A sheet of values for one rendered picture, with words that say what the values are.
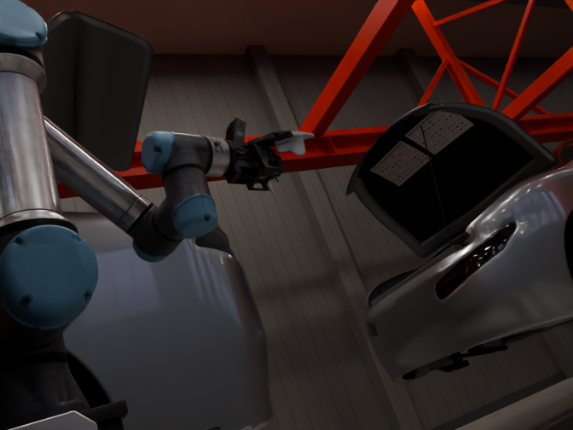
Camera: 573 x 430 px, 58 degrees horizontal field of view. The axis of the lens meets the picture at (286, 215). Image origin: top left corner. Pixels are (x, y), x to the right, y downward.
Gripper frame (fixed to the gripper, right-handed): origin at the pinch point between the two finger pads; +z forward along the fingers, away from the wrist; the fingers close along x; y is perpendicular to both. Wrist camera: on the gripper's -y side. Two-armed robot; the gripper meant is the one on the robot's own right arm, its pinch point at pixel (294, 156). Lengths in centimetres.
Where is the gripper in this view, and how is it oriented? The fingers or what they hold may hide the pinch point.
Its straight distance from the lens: 115.3
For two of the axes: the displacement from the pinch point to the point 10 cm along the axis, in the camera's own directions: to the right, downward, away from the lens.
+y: 3.9, 8.0, -4.6
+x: 5.2, -6.0, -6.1
